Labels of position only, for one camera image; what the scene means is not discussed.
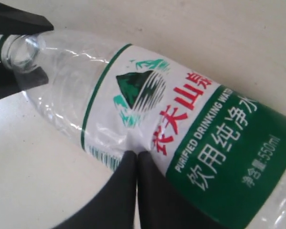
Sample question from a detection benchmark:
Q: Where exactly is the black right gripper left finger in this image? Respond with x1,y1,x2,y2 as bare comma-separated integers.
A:
57,151,137,229

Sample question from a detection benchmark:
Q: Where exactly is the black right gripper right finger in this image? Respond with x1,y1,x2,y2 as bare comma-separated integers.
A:
138,152,219,229

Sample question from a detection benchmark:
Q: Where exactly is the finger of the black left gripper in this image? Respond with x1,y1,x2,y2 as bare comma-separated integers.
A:
0,3,54,35
0,63,49,99

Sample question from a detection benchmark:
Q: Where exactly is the clear plastic bottle green label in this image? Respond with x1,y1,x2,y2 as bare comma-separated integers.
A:
0,31,286,229

